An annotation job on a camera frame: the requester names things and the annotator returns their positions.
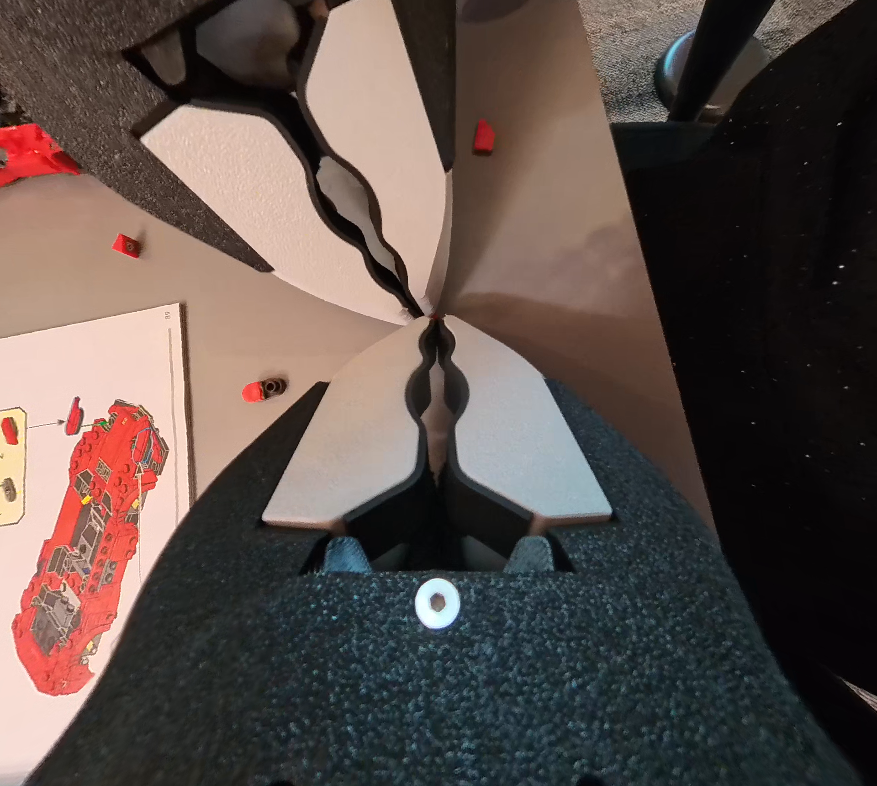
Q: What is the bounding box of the red lego car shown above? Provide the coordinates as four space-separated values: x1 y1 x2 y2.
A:
0 124 82 187

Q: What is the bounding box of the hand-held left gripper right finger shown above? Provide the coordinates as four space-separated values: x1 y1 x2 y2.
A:
437 318 614 569

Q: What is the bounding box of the lego instruction booklet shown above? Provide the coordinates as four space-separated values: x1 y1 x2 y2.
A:
0 301 197 786

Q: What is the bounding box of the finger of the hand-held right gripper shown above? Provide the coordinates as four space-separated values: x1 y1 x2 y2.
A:
139 99 426 324
296 0 453 315

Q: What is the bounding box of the black office chair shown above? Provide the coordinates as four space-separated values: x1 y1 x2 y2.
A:
610 0 877 786
558 0 877 123

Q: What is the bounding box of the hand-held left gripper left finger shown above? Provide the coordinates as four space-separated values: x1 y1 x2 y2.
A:
262 319 439 569

